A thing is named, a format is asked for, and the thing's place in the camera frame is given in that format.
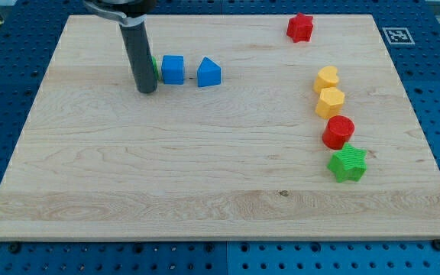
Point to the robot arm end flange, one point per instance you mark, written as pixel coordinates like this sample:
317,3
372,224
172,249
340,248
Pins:
128,13

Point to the green star block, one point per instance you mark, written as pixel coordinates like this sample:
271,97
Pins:
348,164

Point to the red star block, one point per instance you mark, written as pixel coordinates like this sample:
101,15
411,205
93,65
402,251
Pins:
300,28

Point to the wooden board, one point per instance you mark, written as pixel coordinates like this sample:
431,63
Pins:
241,161

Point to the blue triangle block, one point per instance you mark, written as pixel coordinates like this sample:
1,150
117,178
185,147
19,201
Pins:
209,73

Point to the blue cube block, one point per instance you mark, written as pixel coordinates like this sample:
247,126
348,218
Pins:
173,69

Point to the green block behind pusher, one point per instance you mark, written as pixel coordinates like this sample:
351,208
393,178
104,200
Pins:
156,73

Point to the yellow hexagon block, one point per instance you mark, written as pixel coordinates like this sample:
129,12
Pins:
330,102

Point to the red cylinder block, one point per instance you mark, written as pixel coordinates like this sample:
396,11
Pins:
338,131

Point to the yellow heart block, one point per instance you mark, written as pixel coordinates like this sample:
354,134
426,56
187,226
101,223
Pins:
326,77

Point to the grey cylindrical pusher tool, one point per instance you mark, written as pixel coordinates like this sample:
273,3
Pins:
135,38

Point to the fiducial marker tag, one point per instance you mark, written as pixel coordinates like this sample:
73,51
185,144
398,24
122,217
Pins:
398,36

